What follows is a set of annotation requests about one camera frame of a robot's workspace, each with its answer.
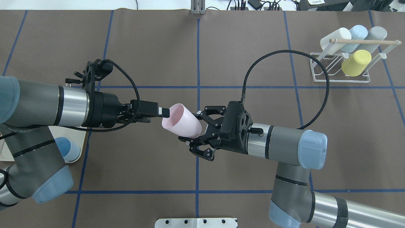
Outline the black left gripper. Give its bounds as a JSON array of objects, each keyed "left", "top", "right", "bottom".
[{"left": 83, "top": 91, "right": 170, "bottom": 129}]

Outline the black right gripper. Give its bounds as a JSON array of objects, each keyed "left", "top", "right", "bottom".
[{"left": 178, "top": 101, "right": 253, "bottom": 162}]

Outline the pink plastic cup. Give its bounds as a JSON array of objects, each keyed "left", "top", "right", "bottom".
[{"left": 161, "top": 103, "right": 202, "bottom": 138}]

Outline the yellow plastic cup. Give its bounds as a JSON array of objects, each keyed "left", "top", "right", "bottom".
[{"left": 341, "top": 50, "right": 371, "bottom": 77}]

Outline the pale cream plastic cup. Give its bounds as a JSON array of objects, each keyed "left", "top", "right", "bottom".
[{"left": 320, "top": 28, "right": 352, "bottom": 55}]

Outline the light blue plastic cup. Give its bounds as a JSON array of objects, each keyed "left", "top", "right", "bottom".
[{"left": 340, "top": 25, "right": 368, "bottom": 53}]

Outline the grey plastic cup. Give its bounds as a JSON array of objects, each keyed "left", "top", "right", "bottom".
[{"left": 357, "top": 26, "right": 388, "bottom": 54}]

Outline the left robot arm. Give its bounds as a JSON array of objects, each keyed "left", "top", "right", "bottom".
[{"left": 1, "top": 76, "right": 170, "bottom": 210}]

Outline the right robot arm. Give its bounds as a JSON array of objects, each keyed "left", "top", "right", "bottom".
[{"left": 171, "top": 90, "right": 404, "bottom": 228}]

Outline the medium blue plastic cup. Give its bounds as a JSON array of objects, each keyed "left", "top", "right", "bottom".
[{"left": 54, "top": 137, "right": 81, "bottom": 163}]

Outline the cream serving tray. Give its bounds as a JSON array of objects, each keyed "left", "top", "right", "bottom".
[{"left": 0, "top": 127, "right": 88, "bottom": 164}]

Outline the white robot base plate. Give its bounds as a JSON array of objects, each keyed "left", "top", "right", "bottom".
[{"left": 154, "top": 218, "right": 238, "bottom": 228}]

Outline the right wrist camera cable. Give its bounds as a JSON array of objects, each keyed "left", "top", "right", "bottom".
[{"left": 240, "top": 50, "right": 330, "bottom": 130}]

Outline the aluminium frame post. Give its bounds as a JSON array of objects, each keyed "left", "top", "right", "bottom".
[{"left": 190, "top": 0, "right": 206, "bottom": 15}]

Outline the white wire cup rack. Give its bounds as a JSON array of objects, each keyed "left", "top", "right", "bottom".
[{"left": 309, "top": 38, "right": 402, "bottom": 84}]

